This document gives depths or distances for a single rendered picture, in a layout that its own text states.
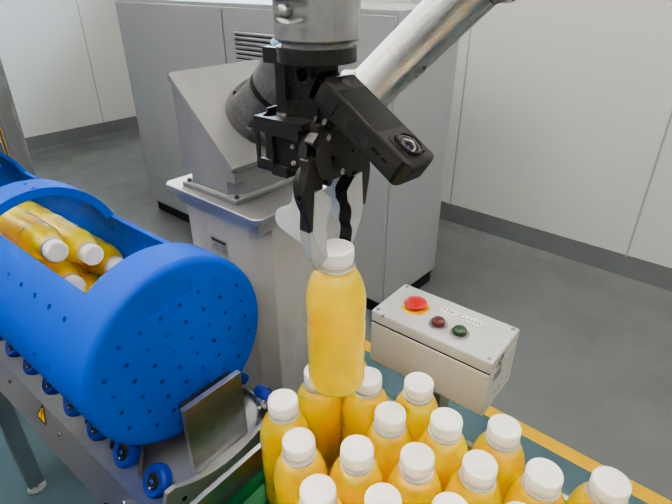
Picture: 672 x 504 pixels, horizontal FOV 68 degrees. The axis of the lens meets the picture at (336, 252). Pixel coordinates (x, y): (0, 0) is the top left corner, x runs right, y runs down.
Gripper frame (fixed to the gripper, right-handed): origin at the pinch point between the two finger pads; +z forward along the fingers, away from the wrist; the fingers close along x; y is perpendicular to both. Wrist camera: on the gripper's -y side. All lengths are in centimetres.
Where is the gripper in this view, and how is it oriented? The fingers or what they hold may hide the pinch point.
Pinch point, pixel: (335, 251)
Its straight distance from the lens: 52.4
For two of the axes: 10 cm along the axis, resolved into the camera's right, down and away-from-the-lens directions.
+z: 0.0, 8.8, 4.8
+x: -6.3, 3.7, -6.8
